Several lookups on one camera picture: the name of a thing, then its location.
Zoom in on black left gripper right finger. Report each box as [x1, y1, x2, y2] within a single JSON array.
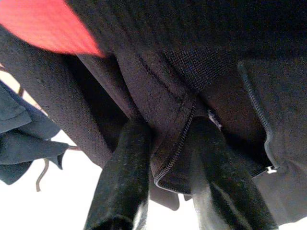
[[189, 115, 279, 230]]

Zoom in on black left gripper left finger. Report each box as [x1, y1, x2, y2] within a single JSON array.
[[83, 117, 154, 230]]

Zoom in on black garment white print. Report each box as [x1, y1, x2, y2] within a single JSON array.
[[0, 0, 307, 226]]

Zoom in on red plastic hanger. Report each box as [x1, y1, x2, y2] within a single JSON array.
[[0, 0, 107, 58]]

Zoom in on navy blue garment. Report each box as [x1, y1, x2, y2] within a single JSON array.
[[0, 80, 71, 186]]

